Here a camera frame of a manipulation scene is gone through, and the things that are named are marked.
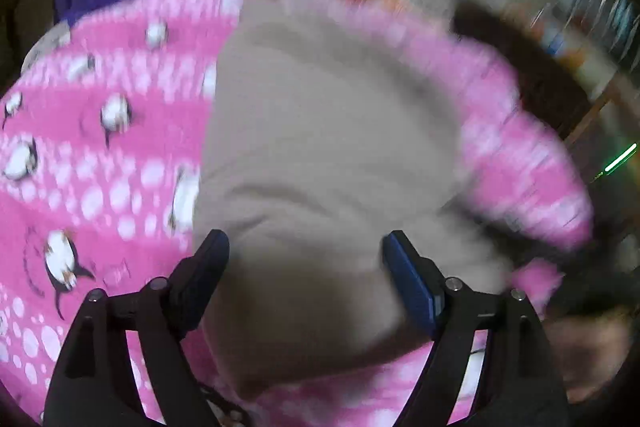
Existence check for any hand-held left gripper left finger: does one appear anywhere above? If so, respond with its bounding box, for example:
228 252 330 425
42 229 231 427

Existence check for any beige zip jacket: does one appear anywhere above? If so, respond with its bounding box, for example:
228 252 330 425
192 0 516 400

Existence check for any dark wooden bed frame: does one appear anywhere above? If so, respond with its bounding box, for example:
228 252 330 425
0 0 56 72

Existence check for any pink penguin print blanket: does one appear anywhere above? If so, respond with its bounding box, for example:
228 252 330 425
0 0 596 427

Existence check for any person's right hand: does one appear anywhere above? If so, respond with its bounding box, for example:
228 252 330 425
544 311 637 404

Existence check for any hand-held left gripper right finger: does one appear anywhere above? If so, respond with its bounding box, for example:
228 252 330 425
381 230 571 427

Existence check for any wooden chair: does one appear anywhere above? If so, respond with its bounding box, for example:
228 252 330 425
565 72 640 148

